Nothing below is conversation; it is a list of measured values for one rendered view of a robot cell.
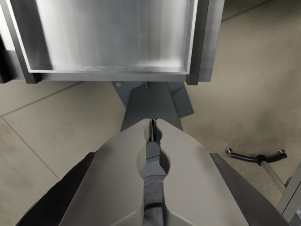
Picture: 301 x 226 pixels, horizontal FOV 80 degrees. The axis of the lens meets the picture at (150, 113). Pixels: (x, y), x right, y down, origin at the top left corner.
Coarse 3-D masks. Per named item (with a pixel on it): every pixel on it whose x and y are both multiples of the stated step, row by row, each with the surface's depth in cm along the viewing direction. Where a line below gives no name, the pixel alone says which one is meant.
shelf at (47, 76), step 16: (208, 16) 29; (208, 32) 30; (0, 48) 31; (208, 48) 31; (16, 64) 32; (208, 64) 32; (48, 80) 34; (64, 80) 34; (80, 80) 34; (96, 80) 34; (112, 80) 34; (128, 80) 34; (144, 80) 34; (160, 80) 34; (176, 80) 34; (208, 80) 34
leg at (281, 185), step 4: (264, 164) 138; (268, 164) 137; (264, 168) 136; (268, 168) 133; (268, 172) 132; (272, 172) 130; (272, 176) 128; (276, 176) 126; (272, 180) 128; (276, 180) 124; (280, 180) 123; (276, 184) 123; (280, 184) 121; (284, 184) 121; (280, 188) 120; (284, 188) 118; (300, 212) 104; (300, 216) 104
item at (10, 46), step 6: (0, 6) 28; (0, 12) 28; (0, 18) 29; (0, 24) 29; (6, 24) 29; (0, 30) 29; (6, 30) 29; (0, 36) 30; (6, 36) 30; (0, 42) 30; (6, 42) 30; (12, 42) 30; (6, 48) 31; (12, 48) 31
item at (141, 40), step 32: (32, 0) 27; (64, 0) 27; (96, 0) 27; (128, 0) 27; (160, 0) 27; (192, 0) 26; (32, 32) 30; (64, 32) 30; (96, 32) 30; (128, 32) 29; (160, 32) 29; (192, 32) 26; (32, 64) 30; (64, 64) 32; (96, 64) 32; (128, 64) 32; (160, 64) 32
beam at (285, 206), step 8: (296, 176) 105; (288, 184) 110; (296, 184) 105; (288, 192) 110; (296, 192) 105; (280, 200) 117; (288, 200) 110; (296, 200) 105; (280, 208) 117; (288, 208) 110; (296, 208) 105; (288, 216) 110; (296, 216) 107; (296, 224) 111
